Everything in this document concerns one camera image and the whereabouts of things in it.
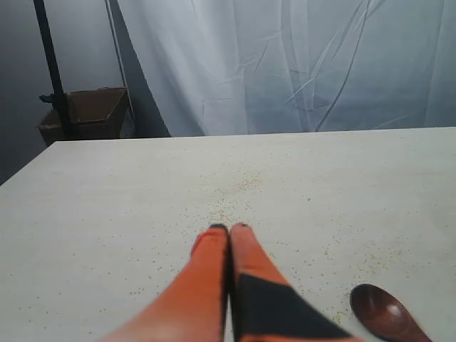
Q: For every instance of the brown cardboard box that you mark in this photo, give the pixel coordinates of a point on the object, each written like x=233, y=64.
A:
x=95, y=115

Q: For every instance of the white backdrop curtain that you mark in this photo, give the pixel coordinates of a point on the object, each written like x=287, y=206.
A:
x=254, y=67

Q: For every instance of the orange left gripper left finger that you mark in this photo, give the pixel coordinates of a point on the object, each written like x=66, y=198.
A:
x=193, y=307

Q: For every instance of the black vertical pole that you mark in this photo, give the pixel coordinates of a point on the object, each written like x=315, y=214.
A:
x=58, y=98

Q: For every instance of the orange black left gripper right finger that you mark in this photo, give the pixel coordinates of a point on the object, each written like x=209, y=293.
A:
x=265, y=307

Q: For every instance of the dark wooden spoon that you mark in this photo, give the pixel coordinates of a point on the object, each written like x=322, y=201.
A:
x=383, y=315

